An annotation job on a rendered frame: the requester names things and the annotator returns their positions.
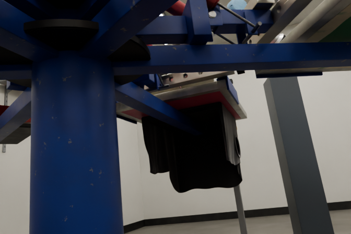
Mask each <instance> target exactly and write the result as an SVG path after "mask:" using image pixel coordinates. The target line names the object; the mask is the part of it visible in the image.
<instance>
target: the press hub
mask: <svg viewBox="0 0 351 234"><path fill-rule="evenodd" d="M47 1H48V2H49V3H51V4H52V5H53V6H55V7H56V8H58V19H45V20H35V21H30V22H25V23H24V31H25V33H27V34H29V35H31V36H32V37H34V38H36V39H38V40H40V41H42V42H43V43H45V44H47V45H49V46H51V47H52V48H54V49H56V50H58V54H59V57H57V58H51V59H48V60H45V61H42V62H40V63H37V62H35V61H32V60H30V59H28V58H26V57H24V56H21V55H19V54H17V53H15V52H13V51H10V50H8V49H6V48H4V47H2V46H0V65H15V64H32V78H31V79H9V80H7V81H10V82H12V83H14V84H18V85H21V86H25V87H29V88H31V146H30V213H29V234H124V228H123V211H122V194H121V178H120V162H119V145H118V128H117V119H116V103H115V86H114V82H116V83H118V84H120V85H124V84H127V83H130V82H132V81H134V80H136V79H138V78H139V77H141V76H142V75H143V74H142V75H115V76H114V71H113V68H112V65H111V62H119V61H149V60H151V59H150V51H149V48H148V47H147V45H146V44H145V43H144V42H143V41H142V40H141V39H140V38H138V37H137V36H133V37H132V38H130V39H129V40H128V41H127V42H125V43H124V44H123V45H122V46H120V47H119V48H118V49H117V50H115V51H114V52H113V53H112V54H110V55H109V56H108V57H107V58H105V59H104V60H103V61H99V60H95V59H92V58H87V57H79V56H78V50H80V49H81V48H82V47H83V46H84V45H85V44H86V43H87V42H88V41H89V40H90V39H91V38H92V37H93V36H94V35H95V34H96V33H97V32H98V30H99V23H98V22H95V21H89V20H79V19H77V9H78V7H79V6H80V5H81V4H82V3H83V1H84V0H47Z"/></svg>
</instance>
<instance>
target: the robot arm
mask: <svg viewBox="0 0 351 234"><path fill-rule="evenodd" d="M246 5H247V3H246V1H244V0H231V1H230V2H229V3H228V5H227V6H226V7H227V8H229V9H244V8H245V7H246ZM215 35H216V34H214V33H213V32H212V36H213V37H214V36H215ZM285 37H286V36H285V35H284V34H279V35H278V36H277V37H276V38H275V39H274V40H273V41H272V42H271V43H280V42H281V40H282V39H283V38H285ZM172 45H180V44H172Z"/></svg>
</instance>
